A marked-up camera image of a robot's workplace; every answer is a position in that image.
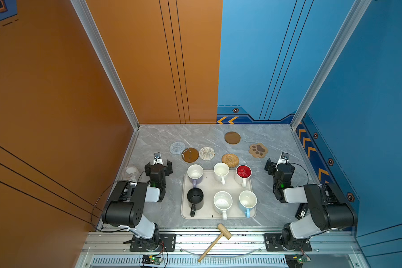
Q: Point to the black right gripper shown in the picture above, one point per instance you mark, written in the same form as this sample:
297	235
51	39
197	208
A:
269	166

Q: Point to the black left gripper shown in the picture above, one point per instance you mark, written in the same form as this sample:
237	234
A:
167	167

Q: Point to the white mug red inside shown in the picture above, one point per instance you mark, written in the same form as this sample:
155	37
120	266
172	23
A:
243	174

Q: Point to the black mug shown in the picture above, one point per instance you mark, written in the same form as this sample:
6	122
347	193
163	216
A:
195	198

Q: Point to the rattan round coaster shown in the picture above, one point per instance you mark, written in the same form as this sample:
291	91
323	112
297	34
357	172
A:
231	160

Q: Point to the dark wooden round coaster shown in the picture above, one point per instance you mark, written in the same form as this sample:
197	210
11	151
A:
232	138

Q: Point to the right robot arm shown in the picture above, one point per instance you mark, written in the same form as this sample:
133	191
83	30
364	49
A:
328	208

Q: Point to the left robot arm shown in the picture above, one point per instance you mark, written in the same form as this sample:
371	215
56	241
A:
125	205

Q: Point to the blue-grey woven coaster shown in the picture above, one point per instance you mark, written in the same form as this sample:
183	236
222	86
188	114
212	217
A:
177	148

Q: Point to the paw shaped cork coaster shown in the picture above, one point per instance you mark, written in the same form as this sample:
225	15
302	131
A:
258	150

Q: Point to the brown worn round coaster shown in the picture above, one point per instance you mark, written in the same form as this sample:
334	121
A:
190	155

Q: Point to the multicolour woven coaster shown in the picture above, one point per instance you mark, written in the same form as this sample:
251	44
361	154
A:
206	153

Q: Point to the purple mug white inside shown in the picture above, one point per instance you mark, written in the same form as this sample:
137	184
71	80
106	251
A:
195	174

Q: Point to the black handheld device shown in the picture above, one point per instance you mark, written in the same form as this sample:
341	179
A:
302	211

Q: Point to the light blue mug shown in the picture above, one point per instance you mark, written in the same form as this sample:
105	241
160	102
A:
247	203

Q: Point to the beige serving tray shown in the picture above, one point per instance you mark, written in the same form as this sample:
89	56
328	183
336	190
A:
210	186

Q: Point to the white speckled mug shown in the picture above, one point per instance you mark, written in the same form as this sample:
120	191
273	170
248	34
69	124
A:
222	202

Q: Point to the wooden mallet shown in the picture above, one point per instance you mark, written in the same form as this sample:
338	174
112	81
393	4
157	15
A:
224	232

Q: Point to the right green circuit board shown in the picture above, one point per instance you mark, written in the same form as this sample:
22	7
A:
296	261

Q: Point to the green circuit board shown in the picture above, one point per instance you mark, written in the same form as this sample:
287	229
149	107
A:
296	261
152	260

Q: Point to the left green circuit board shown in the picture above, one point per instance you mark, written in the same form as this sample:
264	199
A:
152	260

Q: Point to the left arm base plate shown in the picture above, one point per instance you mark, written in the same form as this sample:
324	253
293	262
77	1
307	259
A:
155	244

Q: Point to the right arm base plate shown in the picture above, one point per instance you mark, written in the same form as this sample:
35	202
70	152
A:
277	242

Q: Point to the aluminium front rail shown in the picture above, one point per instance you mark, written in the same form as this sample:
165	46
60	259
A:
245	249

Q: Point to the left aluminium frame post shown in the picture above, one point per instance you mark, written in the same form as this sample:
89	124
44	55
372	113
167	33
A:
95	38

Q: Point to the aluminium frame post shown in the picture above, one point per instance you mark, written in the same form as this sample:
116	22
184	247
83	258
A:
95	38
346	30

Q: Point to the right aluminium frame post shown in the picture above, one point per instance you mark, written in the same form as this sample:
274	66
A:
346	30

